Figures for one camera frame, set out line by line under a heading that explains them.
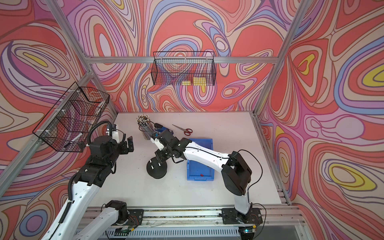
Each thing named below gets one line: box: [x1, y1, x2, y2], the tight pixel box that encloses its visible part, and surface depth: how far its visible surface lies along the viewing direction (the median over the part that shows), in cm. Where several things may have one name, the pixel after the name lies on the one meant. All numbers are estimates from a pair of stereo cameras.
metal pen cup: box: [136, 114, 155, 141], surface depth 95 cm
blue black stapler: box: [154, 123, 174, 135], surface depth 107 cm
